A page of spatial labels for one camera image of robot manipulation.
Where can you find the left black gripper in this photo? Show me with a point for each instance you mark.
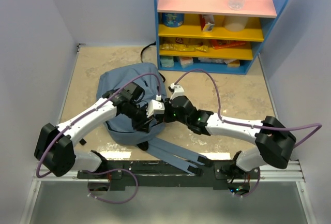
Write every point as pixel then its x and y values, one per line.
pixel 143 124

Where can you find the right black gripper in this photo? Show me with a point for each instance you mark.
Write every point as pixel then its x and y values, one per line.
pixel 168 105

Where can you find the blue student backpack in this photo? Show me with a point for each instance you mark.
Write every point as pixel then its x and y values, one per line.
pixel 148 77

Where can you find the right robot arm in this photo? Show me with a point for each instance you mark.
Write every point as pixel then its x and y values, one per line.
pixel 273 145

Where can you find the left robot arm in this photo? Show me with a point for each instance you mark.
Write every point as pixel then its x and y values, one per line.
pixel 55 145

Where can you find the white tissue pack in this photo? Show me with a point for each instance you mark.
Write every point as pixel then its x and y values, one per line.
pixel 185 61

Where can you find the teal tissue pack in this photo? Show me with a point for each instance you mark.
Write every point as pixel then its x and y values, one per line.
pixel 167 61

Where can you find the yellow snack bag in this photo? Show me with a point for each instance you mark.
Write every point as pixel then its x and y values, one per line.
pixel 183 44

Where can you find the yellow sponge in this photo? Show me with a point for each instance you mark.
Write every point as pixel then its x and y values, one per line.
pixel 233 64

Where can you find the red snack packet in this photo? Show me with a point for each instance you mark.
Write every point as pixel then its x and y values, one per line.
pixel 223 44

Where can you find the blue shelf unit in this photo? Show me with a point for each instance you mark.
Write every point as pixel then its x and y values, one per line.
pixel 209 35

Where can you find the blue round tin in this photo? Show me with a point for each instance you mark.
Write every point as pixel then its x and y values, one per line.
pixel 173 19

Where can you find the red white carton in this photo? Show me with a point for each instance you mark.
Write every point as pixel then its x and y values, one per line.
pixel 207 22

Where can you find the white round container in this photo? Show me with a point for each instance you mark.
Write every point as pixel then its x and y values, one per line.
pixel 235 23

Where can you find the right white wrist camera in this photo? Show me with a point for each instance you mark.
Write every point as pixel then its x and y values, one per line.
pixel 176 91

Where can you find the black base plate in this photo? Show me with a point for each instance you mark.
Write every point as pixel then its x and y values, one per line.
pixel 157 173

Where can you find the aluminium rail frame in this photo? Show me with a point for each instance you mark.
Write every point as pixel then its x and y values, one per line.
pixel 280 198

